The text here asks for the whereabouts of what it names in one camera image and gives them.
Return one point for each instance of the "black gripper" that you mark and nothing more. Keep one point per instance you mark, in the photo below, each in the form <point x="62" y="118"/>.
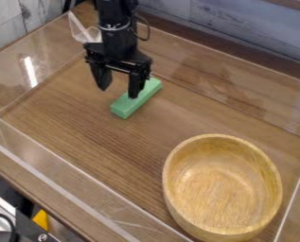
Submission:
<point x="116" y="53"/>

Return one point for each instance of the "green rectangular block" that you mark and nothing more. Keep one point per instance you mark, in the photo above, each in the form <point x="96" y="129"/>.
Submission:
<point x="125" y="106"/>

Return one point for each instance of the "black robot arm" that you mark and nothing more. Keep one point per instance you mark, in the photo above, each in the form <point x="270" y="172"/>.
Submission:
<point x="116" y="13"/>

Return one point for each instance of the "brown wooden bowl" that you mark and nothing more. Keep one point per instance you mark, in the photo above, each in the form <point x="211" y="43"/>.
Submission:
<point x="222" y="188"/>

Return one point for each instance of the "yellow black machine base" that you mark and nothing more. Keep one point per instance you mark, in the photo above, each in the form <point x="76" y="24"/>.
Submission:
<point x="18" y="228"/>

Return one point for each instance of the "clear acrylic corner bracket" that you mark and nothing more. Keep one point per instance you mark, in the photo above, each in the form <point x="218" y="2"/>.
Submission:
<point x="83" y="34"/>

